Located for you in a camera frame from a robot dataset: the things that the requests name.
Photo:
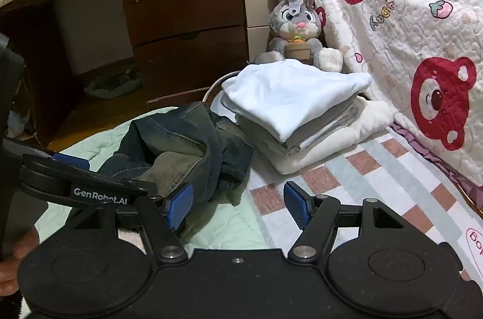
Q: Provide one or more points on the white folded shirt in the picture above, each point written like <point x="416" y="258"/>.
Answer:
<point x="286" y="92"/>

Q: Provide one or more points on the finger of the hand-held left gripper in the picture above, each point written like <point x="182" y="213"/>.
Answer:
<point x="71" y="161"/>

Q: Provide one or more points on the crumpled plastic bag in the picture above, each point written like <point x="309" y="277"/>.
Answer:
<point x="113" y="85"/>

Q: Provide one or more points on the cream bedside cabinet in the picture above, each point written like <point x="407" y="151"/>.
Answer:
<point x="256" y="13"/>

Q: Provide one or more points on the dark blue jeans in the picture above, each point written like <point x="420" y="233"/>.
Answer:
<point x="173" y="137"/>

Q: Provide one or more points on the person's left hand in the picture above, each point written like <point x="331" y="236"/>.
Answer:
<point x="20" y="254"/>

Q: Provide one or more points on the white storage box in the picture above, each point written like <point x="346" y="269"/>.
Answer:
<point x="90" y="24"/>

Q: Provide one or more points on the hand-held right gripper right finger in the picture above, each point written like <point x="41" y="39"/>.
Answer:
<point x="296" y="205"/>

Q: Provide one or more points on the white bear-print quilt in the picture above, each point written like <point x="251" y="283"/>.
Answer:
<point x="407" y="20"/>

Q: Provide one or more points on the brown wooden drawer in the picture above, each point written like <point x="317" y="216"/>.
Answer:
<point x="188" y="58"/>
<point x="181" y="17"/>

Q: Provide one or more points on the grey plush rabbit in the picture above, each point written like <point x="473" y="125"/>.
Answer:
<point x="298" y="17"/>

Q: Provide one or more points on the cream folded blanket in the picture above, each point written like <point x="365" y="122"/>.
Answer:
<point x="362" y="126"/>

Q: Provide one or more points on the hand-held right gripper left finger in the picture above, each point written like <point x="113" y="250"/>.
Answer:
<point x="179" y="205"/>

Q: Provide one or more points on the pale grey folded garment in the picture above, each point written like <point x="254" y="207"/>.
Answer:
<point x="324" y="130"/>

